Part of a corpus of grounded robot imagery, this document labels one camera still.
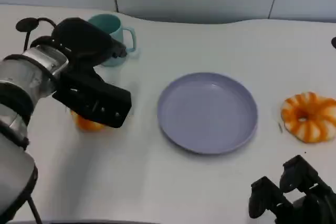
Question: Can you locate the orange white pumpkin-shaped bread roll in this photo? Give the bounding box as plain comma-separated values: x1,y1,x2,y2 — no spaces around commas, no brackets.
70,110,106,132

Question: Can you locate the lilac plate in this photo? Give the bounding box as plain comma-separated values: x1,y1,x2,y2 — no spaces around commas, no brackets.
156,71,258,155

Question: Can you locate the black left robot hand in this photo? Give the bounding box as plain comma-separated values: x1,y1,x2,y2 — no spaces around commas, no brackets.
51,17,127,70

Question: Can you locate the pale green mug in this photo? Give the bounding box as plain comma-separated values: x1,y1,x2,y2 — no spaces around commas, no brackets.
88,14,137,67

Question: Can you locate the black table grommet hole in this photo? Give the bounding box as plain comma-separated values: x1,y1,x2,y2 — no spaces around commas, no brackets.
15,18,39,33

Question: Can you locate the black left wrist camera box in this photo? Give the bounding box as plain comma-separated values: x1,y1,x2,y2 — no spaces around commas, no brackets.
52,65,132,128

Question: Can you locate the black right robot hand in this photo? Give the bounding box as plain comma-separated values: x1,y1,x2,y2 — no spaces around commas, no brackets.
248,155,336,224

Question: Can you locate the orange white ring-shaped bread roll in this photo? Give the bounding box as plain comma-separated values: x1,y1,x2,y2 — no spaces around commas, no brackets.
280,91,336,144

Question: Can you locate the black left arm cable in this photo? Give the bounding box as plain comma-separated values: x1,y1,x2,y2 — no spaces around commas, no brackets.
23,18,57,51

